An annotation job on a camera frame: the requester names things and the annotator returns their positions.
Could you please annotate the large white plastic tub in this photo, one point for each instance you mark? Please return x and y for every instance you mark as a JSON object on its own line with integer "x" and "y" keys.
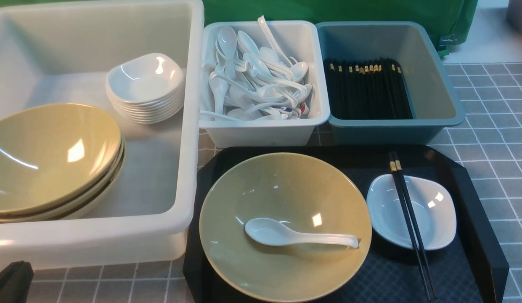
{"x": 62, "y": 52}

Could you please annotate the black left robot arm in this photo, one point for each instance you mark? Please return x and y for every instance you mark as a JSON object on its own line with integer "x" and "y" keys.
{"x": 15, "y": 282}

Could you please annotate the lower stacked yellow bowls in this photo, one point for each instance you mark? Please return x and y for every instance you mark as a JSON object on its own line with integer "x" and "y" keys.
{"x": 83, "y": 204}

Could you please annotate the stack of white sauce dishes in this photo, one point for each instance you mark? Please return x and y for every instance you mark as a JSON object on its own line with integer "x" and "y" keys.
{"x": 148, "y": 89}

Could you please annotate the pile of white spoons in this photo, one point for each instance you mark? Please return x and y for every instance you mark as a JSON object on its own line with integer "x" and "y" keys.
{"x": 252, "y": 83}

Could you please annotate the white soup spoon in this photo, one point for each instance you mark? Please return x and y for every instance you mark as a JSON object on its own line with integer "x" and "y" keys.
{"x": 270, "y": 232}

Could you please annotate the white spoon bin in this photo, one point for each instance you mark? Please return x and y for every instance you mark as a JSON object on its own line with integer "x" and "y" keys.
{"x": 298, "y": 39}

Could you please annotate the white square sauce dish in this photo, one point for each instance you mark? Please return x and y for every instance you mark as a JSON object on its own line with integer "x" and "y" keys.
{"x": 432, "y": 204}

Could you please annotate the yellow noodle bowl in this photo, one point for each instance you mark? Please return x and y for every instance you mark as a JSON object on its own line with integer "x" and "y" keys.
{"x": 303, "y": 193}

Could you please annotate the pile of black chopsticks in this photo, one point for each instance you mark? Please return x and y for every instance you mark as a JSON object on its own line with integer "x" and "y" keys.
{"x": 367, "y": 90}

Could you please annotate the green fabric bag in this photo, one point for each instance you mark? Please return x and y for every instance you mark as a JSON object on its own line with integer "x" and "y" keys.
{"x": 447, "y": 22}

